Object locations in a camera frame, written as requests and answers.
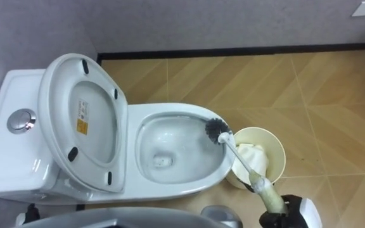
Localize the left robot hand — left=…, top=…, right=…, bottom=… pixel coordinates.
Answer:
left=14, top=203, right=41, bottom=227

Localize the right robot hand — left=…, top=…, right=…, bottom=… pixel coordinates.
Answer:
left=258, top=194, right=323, bottom=228

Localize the toilet brush with black bristles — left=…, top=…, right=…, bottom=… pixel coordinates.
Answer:
left=204, top=117, right=290, bottom=217

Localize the white bag in bin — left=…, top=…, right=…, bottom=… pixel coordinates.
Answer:
left=234, top=142, right=269, bottom=179

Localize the cream round waste bin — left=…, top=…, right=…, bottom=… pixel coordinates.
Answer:
left=226, top=126, right=287, bottom=191

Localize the robot body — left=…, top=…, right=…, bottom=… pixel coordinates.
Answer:
left=16, top=206, right=234, bottom=228

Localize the white toilet seat lid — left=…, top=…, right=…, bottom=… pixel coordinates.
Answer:
left=37, top=53, right=129, bottom=194

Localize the white ceramic toilet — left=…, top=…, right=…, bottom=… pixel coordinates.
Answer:
left=0, top=53, right=236, bottom=206

